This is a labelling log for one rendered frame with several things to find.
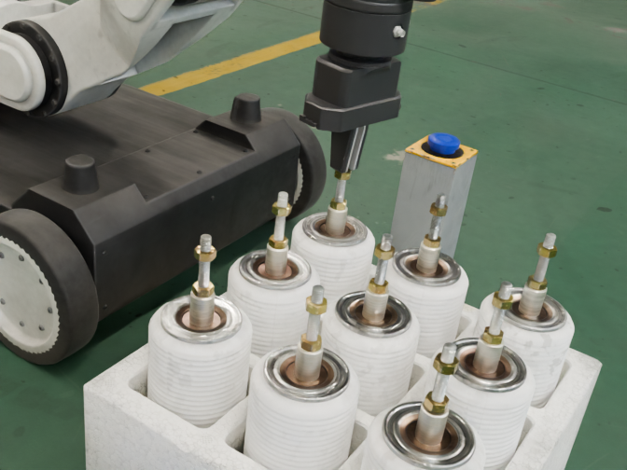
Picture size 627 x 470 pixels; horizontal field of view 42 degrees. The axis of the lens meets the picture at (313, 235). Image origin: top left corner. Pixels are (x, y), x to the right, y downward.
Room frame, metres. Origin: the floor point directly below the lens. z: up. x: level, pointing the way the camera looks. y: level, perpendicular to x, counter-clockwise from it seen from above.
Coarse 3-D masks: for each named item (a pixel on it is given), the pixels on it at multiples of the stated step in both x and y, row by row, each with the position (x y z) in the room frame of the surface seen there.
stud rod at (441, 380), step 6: (450, 342) 0.50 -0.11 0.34; (444, 348) 0.50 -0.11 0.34; (450, 348) 0.49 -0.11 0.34; (444, 354) 0.49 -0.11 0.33; (450, 354) 0.49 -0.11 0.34; (444, 360) 0.49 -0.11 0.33; (450, 360) 0.49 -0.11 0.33; (438, 372) 0.50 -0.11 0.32; (438, 378) 0.50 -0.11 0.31; (444, 378) 0.49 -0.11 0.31; (438, 384) 0.49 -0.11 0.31; (444, 384) 0.49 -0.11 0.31; (438, 390) 0.49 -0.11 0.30; (444, 390) 0.49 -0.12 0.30; (432, 396) 0.50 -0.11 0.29; (438, 396) 0.49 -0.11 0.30
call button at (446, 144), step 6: (438, 132) 0.96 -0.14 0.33; (432, 138) 0.94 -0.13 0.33; (438, 138) 0.94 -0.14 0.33; (444, 138) 0.95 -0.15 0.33; (450, 138) 0.95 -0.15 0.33; (456, 138) 0.95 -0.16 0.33; (432, 144) 0.94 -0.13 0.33; (438, 144) 0.93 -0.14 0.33; (444, 144) 0.93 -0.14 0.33; (450, 144) 0.93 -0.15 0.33; (456, 144) 0.94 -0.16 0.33; (432, 150) 0.94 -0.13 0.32; (438, 150) 0.93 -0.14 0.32; (444, 150) 0.93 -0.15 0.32; (450, 150) 0.93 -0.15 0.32
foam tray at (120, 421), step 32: (320, 320) 0.74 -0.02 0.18; (576, 352) 0.74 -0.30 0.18; (96, 384) 0.59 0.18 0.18; (128, 384) 0.60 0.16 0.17; (416, 384) 0.65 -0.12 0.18; (576, 384) 0.68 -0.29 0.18; (96, 416) 0.58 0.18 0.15; (128, 416) 0.56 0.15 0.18; (160, 416) 0.56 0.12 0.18; (224, 416) 0.57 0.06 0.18; (544, 416) 0.63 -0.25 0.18; (576, 416) 0.66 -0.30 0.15; (96, 448) 0.58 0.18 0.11; (128, 448) 0.56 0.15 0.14; (160, 448) 0.54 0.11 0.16; (192, 448) 0.52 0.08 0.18; (224, 448) 0.53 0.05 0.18; (352, 448) 0.58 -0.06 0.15; (544, 448) 0.58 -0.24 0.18
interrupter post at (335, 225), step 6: (330, 210) 0.81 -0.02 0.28; (336, 210) 0.81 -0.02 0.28; (342, 210) 0.81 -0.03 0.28; (330, 216) 0.81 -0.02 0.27; (336, 216) 0.81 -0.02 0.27; (342, 216) 0.81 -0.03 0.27; (330, 222) 0.81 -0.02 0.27; (336, 222) 0.81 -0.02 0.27; (342, 222) 0.81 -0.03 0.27; (330, 228) 0.81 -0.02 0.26; (336, 228) 0.81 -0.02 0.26; (342, 228) 0.81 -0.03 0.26; (336, 234) 0.81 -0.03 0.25
